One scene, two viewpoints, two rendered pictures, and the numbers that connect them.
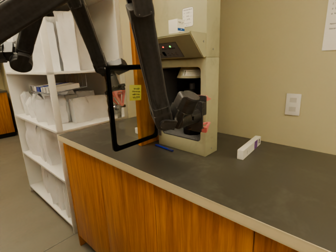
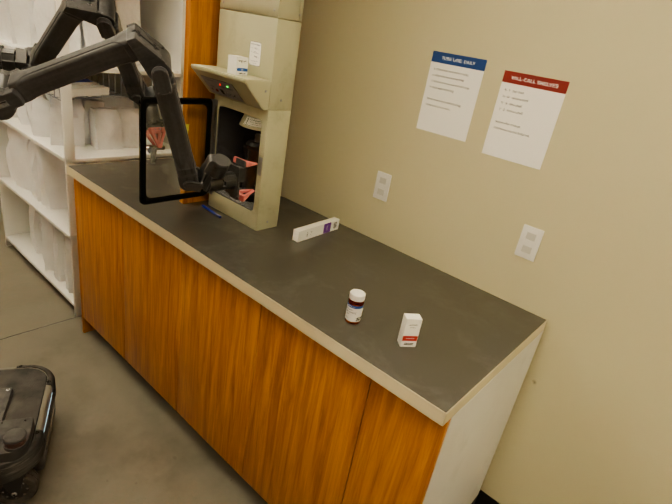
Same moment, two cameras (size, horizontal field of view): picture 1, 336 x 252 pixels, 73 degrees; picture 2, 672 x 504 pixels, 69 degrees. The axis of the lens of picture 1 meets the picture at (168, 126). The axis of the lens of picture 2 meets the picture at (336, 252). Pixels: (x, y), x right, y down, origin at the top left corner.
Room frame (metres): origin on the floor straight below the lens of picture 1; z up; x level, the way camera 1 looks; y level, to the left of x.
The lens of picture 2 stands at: (-0.76, -0.33, 1.69)
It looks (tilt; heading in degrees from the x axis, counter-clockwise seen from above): 24 degrees down; 355
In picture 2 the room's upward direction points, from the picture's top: 10 degrees clockwise
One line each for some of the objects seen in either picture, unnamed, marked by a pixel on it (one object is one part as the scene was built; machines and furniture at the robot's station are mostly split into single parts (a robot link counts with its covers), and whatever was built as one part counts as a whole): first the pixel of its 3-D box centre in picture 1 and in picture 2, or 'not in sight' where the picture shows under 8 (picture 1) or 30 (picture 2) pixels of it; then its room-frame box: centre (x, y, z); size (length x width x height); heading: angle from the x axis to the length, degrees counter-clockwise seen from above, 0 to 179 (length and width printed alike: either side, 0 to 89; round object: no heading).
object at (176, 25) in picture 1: (176, 27); (237, 65); (1.07, -0.05, 1.54); 0.05 x 0.05 x 0.06; 48
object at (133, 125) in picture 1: (134, 106); (176, 150); (1.12, 0.16, 1.19); 0.30 x 0.01 x 0.40; 138
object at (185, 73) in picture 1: (193, 71); (262, 119); (1.20, -0.14, 1.34); 0.18 x 0.18 x 0.05
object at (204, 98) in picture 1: (202, 103); (245, 168); (0.86, -0.14, 1.24); 0.09 x 0.07 x 0.07; 137
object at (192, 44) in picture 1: (169, 47); (228, 86); (1.10, -0.02, 1.46); 0.32 x 0.12 x 0.10; 47
